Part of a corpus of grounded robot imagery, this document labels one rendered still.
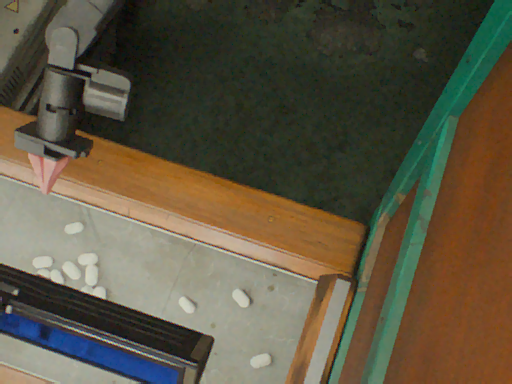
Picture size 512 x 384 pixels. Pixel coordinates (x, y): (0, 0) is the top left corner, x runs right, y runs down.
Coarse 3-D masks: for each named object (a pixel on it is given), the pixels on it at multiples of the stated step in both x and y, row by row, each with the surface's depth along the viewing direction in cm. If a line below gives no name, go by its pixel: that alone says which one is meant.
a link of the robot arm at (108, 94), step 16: (64, 32) 91; (64, 48) 92; (64, 64) 93; (80, 64) 94; (96, 64) 97; (96, 80) 96; (112, 80) 96; (128, 80) 96; (96, 96) 96; (112, 96) 96; (128, 96) 97; (96, 112) 98; (112, 112) 97; (128, 112) 102
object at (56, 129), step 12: (48, 108) 97; (60, 108) 97; (72, 108) 99; (36, 120) 104; (48, 120) 97; (60, 120) 98; (72, 120) 99; (24, 132) 99; (36, 132) 100; (48, 132) 98; (60, 132) 98; (72, 132) 100; (48, 144) 99; (60, 144) 99; (72, 144) 100; (84, 144) 102; (72, 156) 99
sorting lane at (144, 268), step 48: (0, 192) 117; (0, 240) 115; (48, 240) 115; (96, 240) 115; (144, 240) 116; (192, 240) 116; (144, 288) 113; (192, 288) 114; (240, 288) 114; (288, 288) 114; (0, 336) 111; (240, 336) 112; (288, 336) 112
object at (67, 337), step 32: (32, 288) 79; (64, 288) 81; (32, 320) 76; (64, 320) 75; (96, 320) 76; (128, 320) 78; (160, 320) 80; (64, 352) 79; (96, 352) 77; (128, 352) 75; (160, 352) 74; (192, 352) 75
